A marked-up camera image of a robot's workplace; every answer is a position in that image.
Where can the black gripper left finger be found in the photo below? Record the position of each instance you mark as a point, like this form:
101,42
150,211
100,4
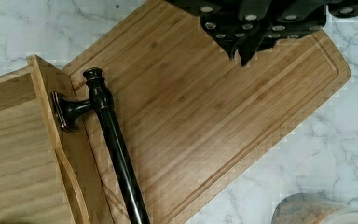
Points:
228,31

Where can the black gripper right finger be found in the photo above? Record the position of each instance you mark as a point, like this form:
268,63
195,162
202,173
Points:
267,35

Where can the bamboo cutting board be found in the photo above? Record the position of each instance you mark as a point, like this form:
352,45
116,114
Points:
193,120

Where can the clear jar with grains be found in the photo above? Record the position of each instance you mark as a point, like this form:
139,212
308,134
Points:
306,208

